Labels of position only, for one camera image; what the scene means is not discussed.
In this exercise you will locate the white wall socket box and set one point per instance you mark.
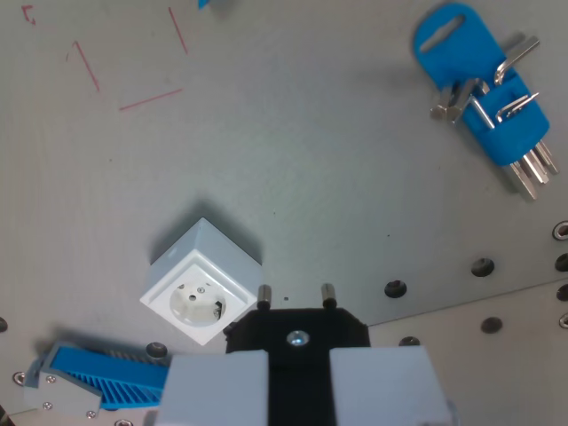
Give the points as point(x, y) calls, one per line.
point(199, 306)

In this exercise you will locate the black socket head bolt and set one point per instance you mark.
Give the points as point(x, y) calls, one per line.
point(409, 341)
point(563, 293)
point(482, 266)
point(395, 288)
point(157, 349)
point(491, 325)
point(2, 324)

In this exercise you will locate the large steel hex key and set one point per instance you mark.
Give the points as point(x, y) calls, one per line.
point(466, 95)

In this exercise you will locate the medium steel hex key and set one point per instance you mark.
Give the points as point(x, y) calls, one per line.
point(519, 55)

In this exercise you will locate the small blue plastic part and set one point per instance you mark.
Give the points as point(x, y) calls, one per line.
point(203, 4)

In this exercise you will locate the largest steel hex key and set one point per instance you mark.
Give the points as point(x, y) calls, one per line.
point(444, 108)

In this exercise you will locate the silver screw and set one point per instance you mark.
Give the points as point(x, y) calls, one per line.
point(122, 422)

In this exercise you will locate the small steel hex key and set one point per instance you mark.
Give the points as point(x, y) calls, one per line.
point(515, 106)

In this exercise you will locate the black two-pin power plug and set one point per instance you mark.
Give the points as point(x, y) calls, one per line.
point(306, 319)

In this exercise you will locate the blue ribbed plastic rack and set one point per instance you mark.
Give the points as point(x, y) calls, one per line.
point(120, 377)

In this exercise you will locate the blue hex key holder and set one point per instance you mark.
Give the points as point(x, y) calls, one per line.
point(461, 53)

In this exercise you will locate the grey metal bracket with screws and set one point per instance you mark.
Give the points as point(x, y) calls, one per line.
point(62, 392)

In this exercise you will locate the thin steel hex key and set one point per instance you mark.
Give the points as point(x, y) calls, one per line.
point(483, 114)

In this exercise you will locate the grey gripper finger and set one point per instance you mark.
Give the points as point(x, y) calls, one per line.
point(213, 390)
point(381, 386)

